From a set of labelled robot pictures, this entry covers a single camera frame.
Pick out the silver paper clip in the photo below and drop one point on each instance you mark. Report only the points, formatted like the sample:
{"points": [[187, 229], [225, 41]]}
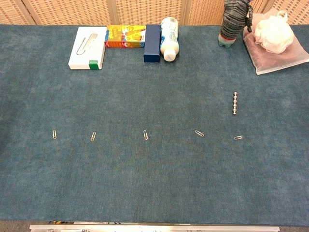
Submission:
{"points": [[93, 136], [54, 134], [238, 137], [145, 134], [199, 133]]}

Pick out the silver magnetic ball chain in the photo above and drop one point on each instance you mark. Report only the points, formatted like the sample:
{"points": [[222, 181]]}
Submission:
{"points": [[235, 104]]}

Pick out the teal felt table cover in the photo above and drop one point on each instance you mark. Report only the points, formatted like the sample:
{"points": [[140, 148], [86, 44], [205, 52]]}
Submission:
{"points": [[154, 169]]}

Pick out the dark blue long box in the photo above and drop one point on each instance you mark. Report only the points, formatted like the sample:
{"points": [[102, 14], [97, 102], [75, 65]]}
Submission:
{"points": [[152, 43]]}

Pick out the white bottle blue label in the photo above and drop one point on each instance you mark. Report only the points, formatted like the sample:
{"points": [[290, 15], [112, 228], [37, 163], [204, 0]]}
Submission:
{"points": [[169, 36]]}

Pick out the yellow orange printed carton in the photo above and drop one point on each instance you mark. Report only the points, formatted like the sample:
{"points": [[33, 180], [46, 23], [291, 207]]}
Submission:
{"points": [[125, 36]]}

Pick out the white USB hub box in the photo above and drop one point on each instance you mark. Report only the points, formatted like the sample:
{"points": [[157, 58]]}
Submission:
{"points": [[84, 48]]}

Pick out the bottle in grey knit sleeve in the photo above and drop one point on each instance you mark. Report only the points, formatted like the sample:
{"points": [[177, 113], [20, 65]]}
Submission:
{"points": [[231, 21]]}

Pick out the woven rattan folding screen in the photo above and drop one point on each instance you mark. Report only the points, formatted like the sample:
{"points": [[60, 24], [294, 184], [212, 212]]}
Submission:
{"points": [[72, 10]]}

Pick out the translucent pink zip bag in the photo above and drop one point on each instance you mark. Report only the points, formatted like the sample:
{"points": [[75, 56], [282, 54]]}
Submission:
{"points": [[277, 60]]}

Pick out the aluminium profile rail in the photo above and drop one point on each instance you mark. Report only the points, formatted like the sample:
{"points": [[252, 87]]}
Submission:
{"points": [[154, 228]]}

